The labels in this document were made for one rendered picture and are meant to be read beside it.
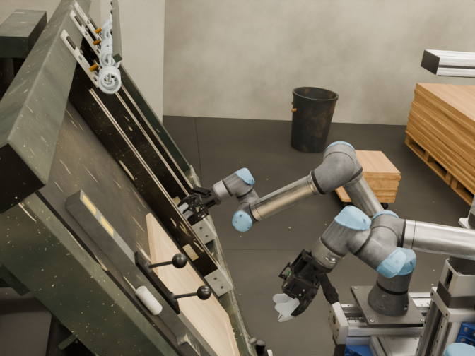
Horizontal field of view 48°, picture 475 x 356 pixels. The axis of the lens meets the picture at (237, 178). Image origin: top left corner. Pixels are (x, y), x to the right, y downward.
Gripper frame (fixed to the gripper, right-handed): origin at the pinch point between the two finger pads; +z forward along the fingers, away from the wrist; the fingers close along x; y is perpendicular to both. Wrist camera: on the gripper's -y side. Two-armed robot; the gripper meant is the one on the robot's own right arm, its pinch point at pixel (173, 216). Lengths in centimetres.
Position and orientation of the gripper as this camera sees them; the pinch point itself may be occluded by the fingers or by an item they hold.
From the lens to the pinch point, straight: 215.0
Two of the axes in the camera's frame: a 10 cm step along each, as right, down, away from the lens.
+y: 2.0, 4.4, -8.8
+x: 4.7, 7.5, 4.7
